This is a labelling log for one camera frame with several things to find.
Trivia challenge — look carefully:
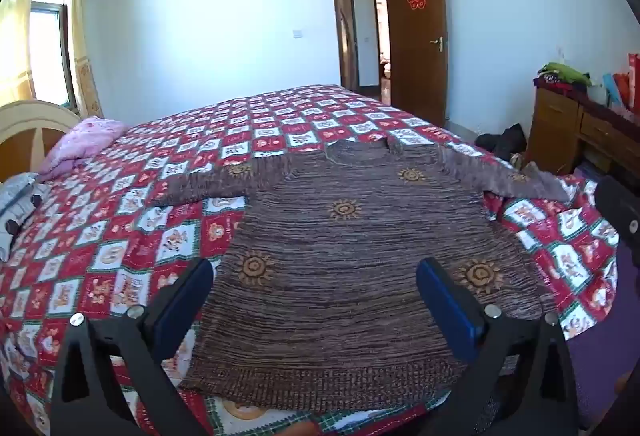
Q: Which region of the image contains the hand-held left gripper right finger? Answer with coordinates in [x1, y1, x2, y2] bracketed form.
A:
[416, 257, 586, 436]

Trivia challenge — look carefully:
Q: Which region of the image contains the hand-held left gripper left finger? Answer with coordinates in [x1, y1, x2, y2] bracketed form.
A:
[50, 257, 216, 436]

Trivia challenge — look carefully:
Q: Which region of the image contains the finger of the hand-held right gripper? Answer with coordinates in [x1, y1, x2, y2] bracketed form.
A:
[594, 175, 640, 269]

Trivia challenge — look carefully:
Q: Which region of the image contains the brown knitted sweater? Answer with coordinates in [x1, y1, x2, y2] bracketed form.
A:
[150, 136, 573, 414]

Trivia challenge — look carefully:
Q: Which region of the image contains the pile of dark clothes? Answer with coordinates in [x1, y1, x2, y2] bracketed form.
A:
[474, 123, 528, 162]

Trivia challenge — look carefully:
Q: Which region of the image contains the red checked printed bed blanket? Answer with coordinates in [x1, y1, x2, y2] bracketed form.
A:
[0, 84, 621, 436]

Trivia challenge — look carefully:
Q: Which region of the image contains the wooden desk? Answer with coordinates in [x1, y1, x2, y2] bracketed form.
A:
[526, 84, 640, 177]

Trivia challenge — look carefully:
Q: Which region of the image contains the blue bag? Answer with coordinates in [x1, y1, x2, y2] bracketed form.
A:
[601, 74, 621, 108]

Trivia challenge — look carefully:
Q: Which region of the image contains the red bag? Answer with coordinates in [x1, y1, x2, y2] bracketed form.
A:
[612, 52, 640, 113]

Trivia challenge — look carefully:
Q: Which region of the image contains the dark red cloth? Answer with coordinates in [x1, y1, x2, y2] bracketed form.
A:
[532, 74, 588, 93]

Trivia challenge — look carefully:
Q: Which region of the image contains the purple cloth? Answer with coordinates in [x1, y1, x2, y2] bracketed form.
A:
[562, 236, 640, 422]

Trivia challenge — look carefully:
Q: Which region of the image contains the green cloth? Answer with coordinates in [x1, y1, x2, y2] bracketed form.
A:
[542, 62, 593, 87]

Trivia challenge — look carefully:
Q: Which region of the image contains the pink pillow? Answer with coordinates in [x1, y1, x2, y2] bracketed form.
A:
[37, 116, 132, 182]

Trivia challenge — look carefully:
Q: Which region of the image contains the grey dotted cloth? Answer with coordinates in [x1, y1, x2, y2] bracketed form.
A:
[0, 172, 51, 262]

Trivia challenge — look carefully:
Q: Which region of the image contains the wooden headboard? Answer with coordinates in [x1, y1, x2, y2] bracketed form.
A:
[0, 99, 82, 184]

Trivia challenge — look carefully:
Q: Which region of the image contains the brown wooden door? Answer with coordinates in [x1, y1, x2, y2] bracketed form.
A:
[382, 0, 448, 129]

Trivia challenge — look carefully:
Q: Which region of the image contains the yellow curtain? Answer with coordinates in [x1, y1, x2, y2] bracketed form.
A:
[67, 0, 104, 119]
[0, 0, 41, 107]

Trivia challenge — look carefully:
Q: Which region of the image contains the window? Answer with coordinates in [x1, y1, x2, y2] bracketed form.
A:
[27, 0, 73, 109]

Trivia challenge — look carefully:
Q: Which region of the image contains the brown door frame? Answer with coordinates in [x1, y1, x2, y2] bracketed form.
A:
[327, 0, 401, 104]

